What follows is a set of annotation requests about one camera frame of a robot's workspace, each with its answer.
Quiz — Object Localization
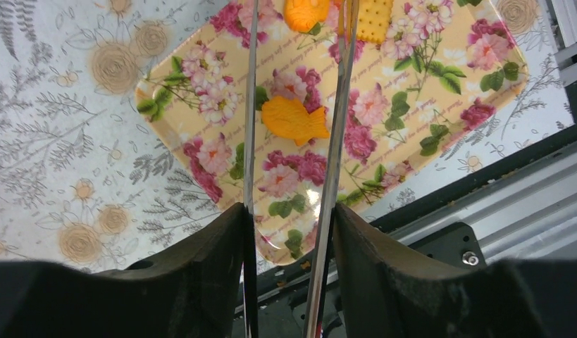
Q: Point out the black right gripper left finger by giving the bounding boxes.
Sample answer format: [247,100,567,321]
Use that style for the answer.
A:
[0,203,246,337]

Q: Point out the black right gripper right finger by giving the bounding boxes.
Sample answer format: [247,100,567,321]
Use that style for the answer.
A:
[333,204,577,337]

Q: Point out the metal tongs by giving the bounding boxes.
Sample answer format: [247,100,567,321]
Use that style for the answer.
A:
[242,1,359,337]

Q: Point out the orange bear cookie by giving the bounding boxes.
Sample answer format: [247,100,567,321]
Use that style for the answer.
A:
[283,0,331,32]

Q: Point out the floral tablecloth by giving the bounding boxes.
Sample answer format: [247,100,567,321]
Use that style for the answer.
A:
[0,1,573,272]

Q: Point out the small orange cookie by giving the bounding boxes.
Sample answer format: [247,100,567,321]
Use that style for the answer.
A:
[261,96,330,146]

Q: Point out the floral snack tray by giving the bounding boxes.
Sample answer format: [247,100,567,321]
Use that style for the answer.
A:
[135,1,528,265]

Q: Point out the square yellow cracker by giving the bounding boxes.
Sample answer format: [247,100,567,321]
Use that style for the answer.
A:
[356,0,394,44]

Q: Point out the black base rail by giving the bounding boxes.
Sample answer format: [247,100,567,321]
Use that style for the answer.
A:
[232,0,577,338]

